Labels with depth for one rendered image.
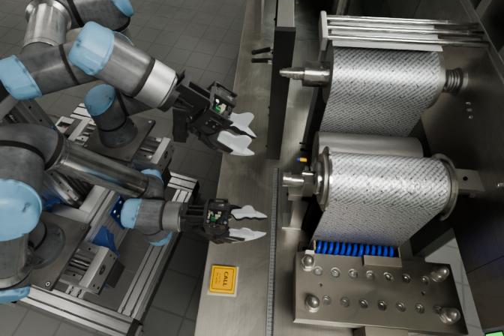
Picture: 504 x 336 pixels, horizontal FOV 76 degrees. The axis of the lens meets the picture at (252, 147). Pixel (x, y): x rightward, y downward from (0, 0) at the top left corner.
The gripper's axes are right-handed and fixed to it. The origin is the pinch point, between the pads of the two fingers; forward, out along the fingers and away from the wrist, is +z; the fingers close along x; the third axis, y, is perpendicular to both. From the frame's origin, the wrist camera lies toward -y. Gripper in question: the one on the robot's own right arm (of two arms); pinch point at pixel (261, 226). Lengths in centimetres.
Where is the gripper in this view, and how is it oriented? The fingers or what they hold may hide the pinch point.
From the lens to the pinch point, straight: 86.2
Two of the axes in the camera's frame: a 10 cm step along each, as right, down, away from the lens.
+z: 10.0, 0.7, -0.5
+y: 0.0, -5.8, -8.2
